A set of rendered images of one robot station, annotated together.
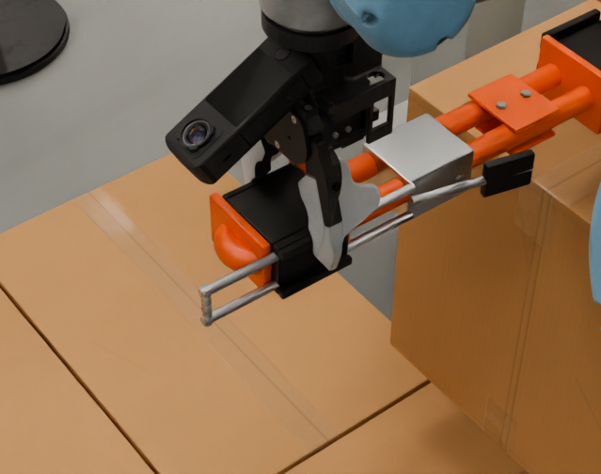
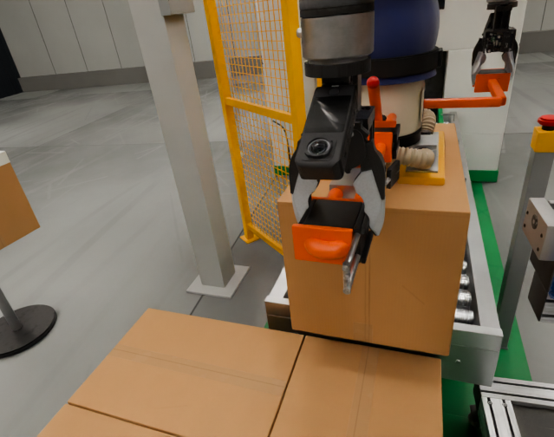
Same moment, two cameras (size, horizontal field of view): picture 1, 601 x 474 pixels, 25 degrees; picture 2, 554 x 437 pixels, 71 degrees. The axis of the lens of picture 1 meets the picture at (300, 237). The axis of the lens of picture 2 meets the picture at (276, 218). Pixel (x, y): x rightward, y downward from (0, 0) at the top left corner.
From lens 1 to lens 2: 72 cm
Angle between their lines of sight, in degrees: 28
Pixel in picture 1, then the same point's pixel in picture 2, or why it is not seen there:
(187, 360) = (203, 390)
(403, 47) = not seen: outside the picture
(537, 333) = (375, 277)
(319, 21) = (365, 45)
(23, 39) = (37, 323)
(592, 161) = not seen: hidden behind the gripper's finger
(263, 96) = (344, 111)
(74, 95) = (69, 333)
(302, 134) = (361, 140)
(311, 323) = (243, 346)
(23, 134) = (54, 358)
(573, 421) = (404, 307)
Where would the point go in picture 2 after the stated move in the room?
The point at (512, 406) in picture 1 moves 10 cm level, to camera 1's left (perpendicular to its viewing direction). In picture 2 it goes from (368, 319) to (337, 339)
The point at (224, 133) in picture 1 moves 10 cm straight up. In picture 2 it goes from (337, 138) to (333, 21)
